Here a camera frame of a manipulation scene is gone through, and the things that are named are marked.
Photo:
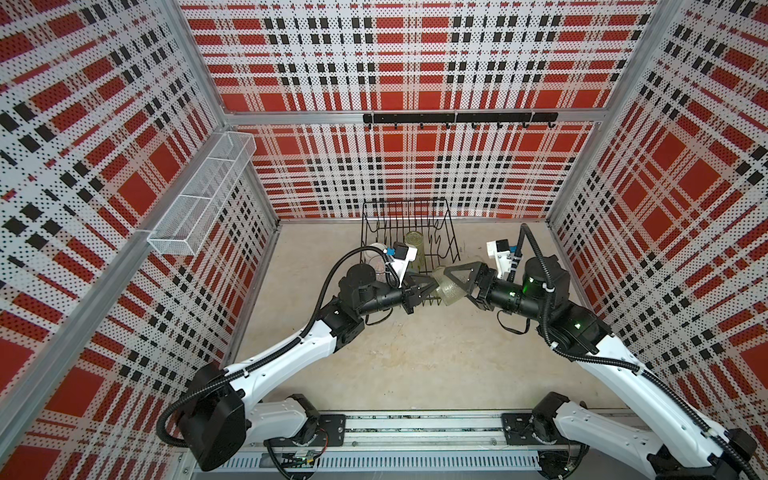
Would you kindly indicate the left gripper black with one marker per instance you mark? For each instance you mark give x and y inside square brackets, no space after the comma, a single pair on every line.
[413,294]

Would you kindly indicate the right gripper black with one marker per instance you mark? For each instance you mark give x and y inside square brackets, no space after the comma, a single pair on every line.
[479,274]

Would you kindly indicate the pale green glass cup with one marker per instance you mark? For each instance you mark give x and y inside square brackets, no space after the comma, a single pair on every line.
[447,290]

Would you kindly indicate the black wire dish rack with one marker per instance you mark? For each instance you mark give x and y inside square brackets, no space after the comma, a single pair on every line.
[425,224]

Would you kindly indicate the green patterned glass cup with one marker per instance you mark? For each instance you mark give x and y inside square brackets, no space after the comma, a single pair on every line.
[415,249]

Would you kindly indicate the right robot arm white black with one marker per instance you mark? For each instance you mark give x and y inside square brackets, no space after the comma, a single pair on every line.
[679,442]

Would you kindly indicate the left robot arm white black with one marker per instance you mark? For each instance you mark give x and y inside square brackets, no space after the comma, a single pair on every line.
[224,408]

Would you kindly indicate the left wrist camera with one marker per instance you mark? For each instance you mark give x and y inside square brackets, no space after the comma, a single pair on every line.
[398,257]

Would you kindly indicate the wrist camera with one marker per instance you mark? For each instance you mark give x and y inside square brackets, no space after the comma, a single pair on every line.
[505,257]
[398,257]

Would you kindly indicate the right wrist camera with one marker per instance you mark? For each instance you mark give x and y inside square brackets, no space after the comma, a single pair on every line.
[505,257]

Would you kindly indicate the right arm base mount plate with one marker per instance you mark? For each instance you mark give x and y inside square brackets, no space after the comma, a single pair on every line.
[518,430]

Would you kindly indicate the black wall hook rail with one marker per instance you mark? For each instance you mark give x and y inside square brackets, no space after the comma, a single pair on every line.
[524,118]

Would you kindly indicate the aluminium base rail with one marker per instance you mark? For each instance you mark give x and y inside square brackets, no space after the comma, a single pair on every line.
[409,442]

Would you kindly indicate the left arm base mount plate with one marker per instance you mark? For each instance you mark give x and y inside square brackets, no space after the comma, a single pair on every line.
[327,429]

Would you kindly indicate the white mesh wall basket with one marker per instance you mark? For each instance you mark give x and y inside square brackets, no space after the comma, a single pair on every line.
[184,228]

